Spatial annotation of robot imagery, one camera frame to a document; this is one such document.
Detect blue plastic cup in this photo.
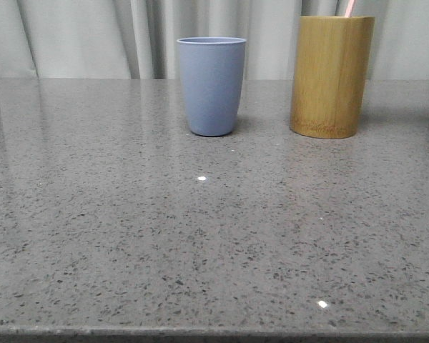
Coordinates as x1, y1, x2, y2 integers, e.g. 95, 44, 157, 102
177, 36, 247, 136

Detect pink chopstick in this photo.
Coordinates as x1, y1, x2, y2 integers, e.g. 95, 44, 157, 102
344, 0, 356, 18

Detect bamboo wooden cup holder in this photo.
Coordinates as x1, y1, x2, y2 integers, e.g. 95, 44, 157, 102
290, 16, 375, 139

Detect grey-white curtain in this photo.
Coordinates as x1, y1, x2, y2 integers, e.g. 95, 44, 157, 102
0, 1, 429, 80

